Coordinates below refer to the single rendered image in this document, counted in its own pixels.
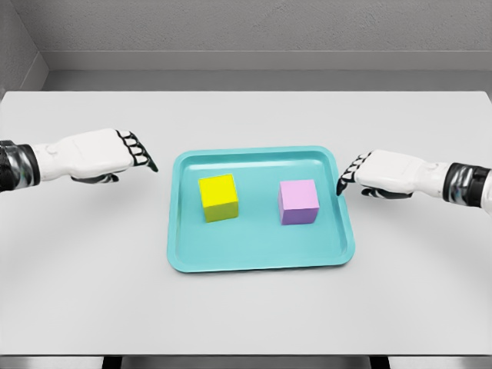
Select pink cube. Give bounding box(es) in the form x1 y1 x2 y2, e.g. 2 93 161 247
278 178 321 226

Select yellow cube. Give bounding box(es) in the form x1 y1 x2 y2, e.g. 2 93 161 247
198 173 240 224

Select teal rectangular tray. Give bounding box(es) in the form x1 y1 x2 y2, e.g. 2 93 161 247
166 145 355 274

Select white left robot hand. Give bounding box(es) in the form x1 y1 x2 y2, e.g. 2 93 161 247
63 128 159 185

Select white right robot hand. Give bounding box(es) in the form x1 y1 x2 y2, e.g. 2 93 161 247
335 149 422 201

